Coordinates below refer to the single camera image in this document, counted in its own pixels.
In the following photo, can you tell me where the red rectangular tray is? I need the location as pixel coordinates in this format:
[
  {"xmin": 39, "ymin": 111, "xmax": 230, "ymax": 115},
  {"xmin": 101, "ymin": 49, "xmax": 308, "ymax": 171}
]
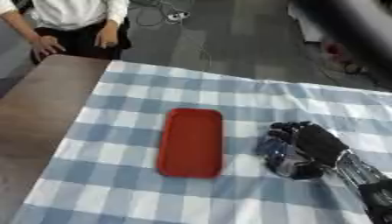
[{"xmin": 154, "ymin": 108, "xmax": 226, "ymax": 179}]

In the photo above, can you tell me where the person's hand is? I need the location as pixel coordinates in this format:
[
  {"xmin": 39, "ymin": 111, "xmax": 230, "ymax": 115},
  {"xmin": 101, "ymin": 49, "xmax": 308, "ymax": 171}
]
[
  {"xmin": 93, "ymin": 26, "xmax": 122, "ymax": 50},
  {"xmin": 29, "ymin": 35, "xmax": 67, "ymax": 63}
]

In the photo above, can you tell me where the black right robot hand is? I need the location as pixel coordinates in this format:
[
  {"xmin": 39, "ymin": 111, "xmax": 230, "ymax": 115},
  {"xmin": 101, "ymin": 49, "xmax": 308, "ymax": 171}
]
[{"xmin": 255, "ymin": 121, "xmax": 353, "ymax": 180}]

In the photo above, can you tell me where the white power strip with cables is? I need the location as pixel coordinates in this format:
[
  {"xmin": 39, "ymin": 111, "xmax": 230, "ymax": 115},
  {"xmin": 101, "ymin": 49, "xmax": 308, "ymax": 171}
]
[{"xmin": 129, "ymin": 0, "xmax": 193, "ymax": 28}]

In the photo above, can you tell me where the person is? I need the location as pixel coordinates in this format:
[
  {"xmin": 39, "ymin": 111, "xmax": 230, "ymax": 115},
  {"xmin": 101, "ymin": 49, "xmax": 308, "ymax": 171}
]
[{"xmin": 0, "ymin": 0, "xmax": 134, "ymax": 66}]

